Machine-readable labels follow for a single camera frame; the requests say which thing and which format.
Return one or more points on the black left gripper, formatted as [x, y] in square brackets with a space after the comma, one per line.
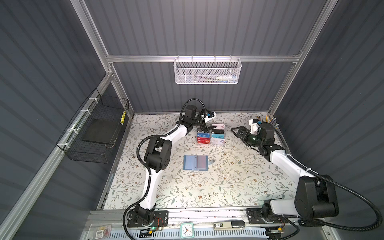
[205, 129]

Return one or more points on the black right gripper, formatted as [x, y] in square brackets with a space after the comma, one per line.
[242, 130]

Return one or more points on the clear acrylic card display stand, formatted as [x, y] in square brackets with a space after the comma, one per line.
[208, 129]

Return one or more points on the blue leather card holder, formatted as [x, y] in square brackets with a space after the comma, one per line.
[189, 162]

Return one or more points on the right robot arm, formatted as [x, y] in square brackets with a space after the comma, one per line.
[315, 198]

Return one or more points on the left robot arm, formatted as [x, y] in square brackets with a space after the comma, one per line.
[154, 152]

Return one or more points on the black card with gold lines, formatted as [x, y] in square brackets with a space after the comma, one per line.
[218, 131]

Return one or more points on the blue VIP card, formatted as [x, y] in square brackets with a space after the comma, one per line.
[203, 135]

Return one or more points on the pink VIP card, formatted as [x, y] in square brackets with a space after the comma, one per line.
[219, 126]

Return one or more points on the teal VIP card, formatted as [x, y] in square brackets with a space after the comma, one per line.
[217, 136]

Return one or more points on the red VIP card in stand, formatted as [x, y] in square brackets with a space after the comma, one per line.
[205, 141]

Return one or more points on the white diamond VIP card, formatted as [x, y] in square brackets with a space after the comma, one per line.
[218, 142]

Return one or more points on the pink metal pencil bucket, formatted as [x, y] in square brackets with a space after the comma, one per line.
[267, 118]

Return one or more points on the markers in mesh basket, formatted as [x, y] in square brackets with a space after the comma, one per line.
[220, 79]

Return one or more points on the grey black handheld device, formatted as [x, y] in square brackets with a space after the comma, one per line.
[229, 225]

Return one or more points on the small white desk clock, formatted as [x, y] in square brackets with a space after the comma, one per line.
[187, 230]

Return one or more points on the small label packet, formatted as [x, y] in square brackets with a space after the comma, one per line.
[103, 232]

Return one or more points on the white wire mesh basket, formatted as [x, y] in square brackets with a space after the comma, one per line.
[186, 68]

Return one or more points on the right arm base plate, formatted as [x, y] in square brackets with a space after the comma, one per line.
[257, 216]

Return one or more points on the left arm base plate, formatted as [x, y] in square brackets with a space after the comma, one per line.
[147, 219]

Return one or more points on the black wire wall basket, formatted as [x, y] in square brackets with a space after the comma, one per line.
[98, 131]

